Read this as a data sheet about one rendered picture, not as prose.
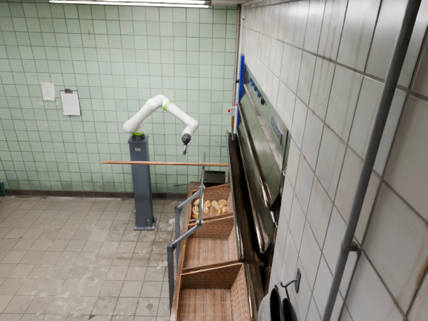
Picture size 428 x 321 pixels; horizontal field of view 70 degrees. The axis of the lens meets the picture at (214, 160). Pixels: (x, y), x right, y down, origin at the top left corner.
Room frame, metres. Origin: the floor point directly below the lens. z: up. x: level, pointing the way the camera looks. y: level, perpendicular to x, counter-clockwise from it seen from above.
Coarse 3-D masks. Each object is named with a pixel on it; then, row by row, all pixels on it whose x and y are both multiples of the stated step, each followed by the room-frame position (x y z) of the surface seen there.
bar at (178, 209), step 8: (200, 192) 2.14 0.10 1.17; (200, 200) 2.02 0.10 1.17; (176, 208) 2.21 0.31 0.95; (200, 208) 1.90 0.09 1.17; (176, 216) 2.21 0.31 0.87; (200, 216) 1.81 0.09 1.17; (176, 224) 2.21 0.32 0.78; (200, 224) 1.73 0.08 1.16; (176, 232) 2.21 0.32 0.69; (192, 232) 1.74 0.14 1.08; (176, 240) 1.75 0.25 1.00; (168, 248) 1.73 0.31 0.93; (176, 248) 2.21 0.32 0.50; (168, 256) 1.73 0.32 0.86; (176, 256) 2.21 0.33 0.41; (168, 264) 1.73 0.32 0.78; (176, 264) 2.21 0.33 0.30; (168, 272) 1.73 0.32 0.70
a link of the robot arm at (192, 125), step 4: (172, 104) 3.07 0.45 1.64; (168, 108) 3.04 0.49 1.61; (172, 108) 3.04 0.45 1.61; (176, 108) 3.05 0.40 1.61; (168, 112) 3.06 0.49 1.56; (172, 112) 3.04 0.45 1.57; (176, 112) 3.03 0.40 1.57; (180, 112) 3.04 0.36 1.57; (176, 116) 3.03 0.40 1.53; (180, 116) 3.02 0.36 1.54; (184, 116) 3.02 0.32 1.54; (188, 116) 3.03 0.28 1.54; (184, 120) 3.00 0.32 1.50; (188, 120) 2.99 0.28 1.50; (192, 120) 3.00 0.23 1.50; (196, 120) 3.02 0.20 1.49; (188, 124) 2.99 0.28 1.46; (192, 124) 2.97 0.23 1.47; (196, 124) 2.98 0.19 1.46; (188, 128) 2.98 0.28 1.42; (192, 128) 2.97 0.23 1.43; (196, 128) 2.99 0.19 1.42
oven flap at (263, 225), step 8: (240, 128) 2.81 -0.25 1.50; (240, 136) 2.66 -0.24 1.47; (240, 144) 2.47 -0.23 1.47; (240, 152) 2.32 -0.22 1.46; (248, 152) 2.17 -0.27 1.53; (248, 160) 2.07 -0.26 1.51; (248, 168) 1.98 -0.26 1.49; (248, 176) 1.89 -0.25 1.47; (256, 176) 1.75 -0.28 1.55; (248, 184) 1.77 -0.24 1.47; (256, 184) 1.68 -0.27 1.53; (248, 192) 1.68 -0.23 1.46; (256, 192) 1.61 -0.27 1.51; (256, 200) 1.55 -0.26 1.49; (256, 208) 1.49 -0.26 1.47; (264, 208) 1.39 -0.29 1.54; (256, 216) 1.42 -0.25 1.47; (264, 216) 1.34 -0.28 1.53; (256, 224) 1.34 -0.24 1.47; (264, 224) 1.29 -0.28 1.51; (272, 224) 1.22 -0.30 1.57; (256, 232) 1.28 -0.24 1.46; (264, 232) 1.24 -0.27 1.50; (272, 232) 1.17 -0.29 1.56; (264, 240) 1.20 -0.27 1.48; (264, 248) 1.16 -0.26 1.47
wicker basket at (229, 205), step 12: (192, 192) 2.85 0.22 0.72; (204, 192) 2.87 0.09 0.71; (228, 192) 2.88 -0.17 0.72; (192, 204) 2.81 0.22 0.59; (228, 204) 2.79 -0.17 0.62; (204, 216) 2.61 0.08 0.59; (216, 216) 2.33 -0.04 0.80; (228, 216) 2.61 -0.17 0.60; (204, 228) 2.33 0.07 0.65; (228, 228) 2.34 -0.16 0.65
